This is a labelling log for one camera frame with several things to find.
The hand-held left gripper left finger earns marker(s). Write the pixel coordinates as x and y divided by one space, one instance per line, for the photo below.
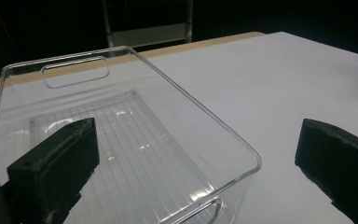
52 168

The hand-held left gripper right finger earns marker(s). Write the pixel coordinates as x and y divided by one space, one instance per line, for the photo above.
338 158

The clear plastic storage bin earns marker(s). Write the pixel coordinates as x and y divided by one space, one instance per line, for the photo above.
127 124

